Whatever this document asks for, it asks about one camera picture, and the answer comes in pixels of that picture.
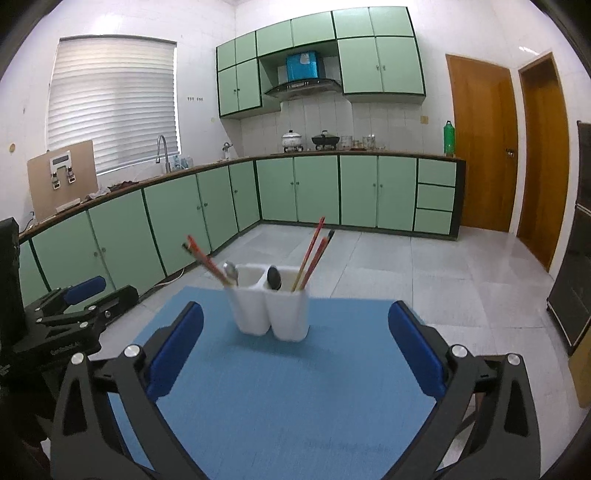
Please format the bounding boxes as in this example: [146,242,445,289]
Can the cardboard box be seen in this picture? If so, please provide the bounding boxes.
[568,330,591,409]

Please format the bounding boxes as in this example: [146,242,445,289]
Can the metal sink faucet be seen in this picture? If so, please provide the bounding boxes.
[154,135,171,175]

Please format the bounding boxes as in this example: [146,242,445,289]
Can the blue table mat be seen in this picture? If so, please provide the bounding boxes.
[108,285,444,480]

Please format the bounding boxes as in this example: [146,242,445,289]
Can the white twin utensil holder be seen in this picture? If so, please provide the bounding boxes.
[225,263,311,342]

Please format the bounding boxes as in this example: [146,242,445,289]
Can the blue box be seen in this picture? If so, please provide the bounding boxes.
[285,51,321,81]

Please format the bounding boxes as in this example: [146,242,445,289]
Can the black glass cabinet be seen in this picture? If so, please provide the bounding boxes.
[547,120,591,356]

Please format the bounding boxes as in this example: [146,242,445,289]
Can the wooden chopstick with red end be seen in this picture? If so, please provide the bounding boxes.
[291,216,327,292]
[182,242,228,286]
[187,235,233,283]
[298,236,331,291]

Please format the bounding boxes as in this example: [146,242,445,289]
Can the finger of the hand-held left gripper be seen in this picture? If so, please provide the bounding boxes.
[36,285,140,339]
[25,275,108,320]

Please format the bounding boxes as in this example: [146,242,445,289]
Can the white window blind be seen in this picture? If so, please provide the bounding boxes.
[45,36,182,176]

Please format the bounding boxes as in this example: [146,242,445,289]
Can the green kitchen cabinets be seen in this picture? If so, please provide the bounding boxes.
[18,154,467,325]
[215,6,427,120]

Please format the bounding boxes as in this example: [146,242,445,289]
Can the black wok with lid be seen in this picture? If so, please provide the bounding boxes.
[311,130,342,150]

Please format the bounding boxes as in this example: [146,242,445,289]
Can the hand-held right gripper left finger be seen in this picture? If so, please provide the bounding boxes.
[48,301,206,480]

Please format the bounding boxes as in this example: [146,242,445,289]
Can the green upper kitchen cabinets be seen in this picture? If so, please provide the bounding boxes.
[215,6,427,120]

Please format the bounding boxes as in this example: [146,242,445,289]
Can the green lower kitchen cabinets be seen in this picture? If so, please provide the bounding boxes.
[18,154,467,325]

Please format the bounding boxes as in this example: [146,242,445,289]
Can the glass jars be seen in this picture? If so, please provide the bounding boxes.
[342,135,387,151]

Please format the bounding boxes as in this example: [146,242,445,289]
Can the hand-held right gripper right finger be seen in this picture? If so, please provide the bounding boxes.
[387,299,543,480]

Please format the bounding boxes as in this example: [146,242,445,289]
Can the cardboard panel with white device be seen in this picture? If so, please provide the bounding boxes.
[26,140,99,223]

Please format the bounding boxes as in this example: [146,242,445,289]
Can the wooden door with handle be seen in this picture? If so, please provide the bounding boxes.
[445,54,519,233]

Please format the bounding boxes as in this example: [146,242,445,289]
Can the range hood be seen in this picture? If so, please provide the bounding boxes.
[263,78,343,99]

